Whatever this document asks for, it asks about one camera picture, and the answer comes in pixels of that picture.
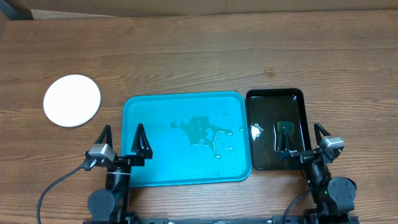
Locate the black water tray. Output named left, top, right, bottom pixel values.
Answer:
left=246, top=88, right=311, bottom=170

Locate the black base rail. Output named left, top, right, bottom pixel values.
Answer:
left=83, top=215, right=360, bottom=224

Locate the green and yellow sponge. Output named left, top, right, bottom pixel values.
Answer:
left=274, top=121, right=297, bottom=152

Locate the teal plastic tray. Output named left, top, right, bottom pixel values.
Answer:
left=121, top=91, right=252, bottom=187

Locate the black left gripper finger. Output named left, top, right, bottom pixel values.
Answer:
left=131, top=123, right=153, bottom=159
left=95, top=124, right=113, bottom=147

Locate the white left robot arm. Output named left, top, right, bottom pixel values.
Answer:
left=83, top=123, right=153, bottom=224

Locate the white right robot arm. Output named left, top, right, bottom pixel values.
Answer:
left=274, top=122, right=359, bottom=224

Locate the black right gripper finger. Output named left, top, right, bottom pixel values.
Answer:
left=281, top=127, right=297, bottom=151
left=313, top=122, right=331, bottom=146

